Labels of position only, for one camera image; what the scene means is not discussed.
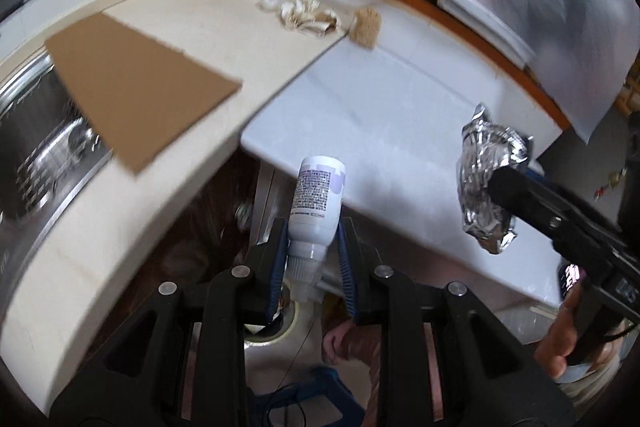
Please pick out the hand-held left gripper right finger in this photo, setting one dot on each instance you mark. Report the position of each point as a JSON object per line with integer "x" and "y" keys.
{"x": 347, "y": 272}

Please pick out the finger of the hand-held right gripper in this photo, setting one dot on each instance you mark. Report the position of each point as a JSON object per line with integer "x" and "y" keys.
{"x": 540, "y": 207}

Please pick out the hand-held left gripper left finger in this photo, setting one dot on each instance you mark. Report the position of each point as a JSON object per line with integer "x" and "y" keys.
{"x": 277, "y": 272}

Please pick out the silver foil bag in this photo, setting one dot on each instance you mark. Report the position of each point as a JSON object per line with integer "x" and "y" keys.
{"x": 477, "y": 167}

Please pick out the white plastic bottle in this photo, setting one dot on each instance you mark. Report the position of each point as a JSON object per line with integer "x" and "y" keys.
{"x": 315, "y": 202}

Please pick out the person's right hand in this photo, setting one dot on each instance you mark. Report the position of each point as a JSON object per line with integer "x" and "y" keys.
{"x": 557, "y": 342}

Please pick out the white round bucket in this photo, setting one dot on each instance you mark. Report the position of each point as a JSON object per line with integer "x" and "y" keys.
{"x": 300, "y": 332}

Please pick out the blue plastic stool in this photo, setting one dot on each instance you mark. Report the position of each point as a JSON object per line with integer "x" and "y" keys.
{"x": 340, "y": 397}

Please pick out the brown cardboard sheet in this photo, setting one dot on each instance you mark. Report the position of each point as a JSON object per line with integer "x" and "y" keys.
{"x": 135, "y": 92}

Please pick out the stainless steel sink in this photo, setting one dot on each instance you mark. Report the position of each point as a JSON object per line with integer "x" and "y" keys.
{"x": 45, "y": 147}

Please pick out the wooden window frame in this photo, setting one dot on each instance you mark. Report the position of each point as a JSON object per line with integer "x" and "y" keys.
{"x": 500, "y": 47}

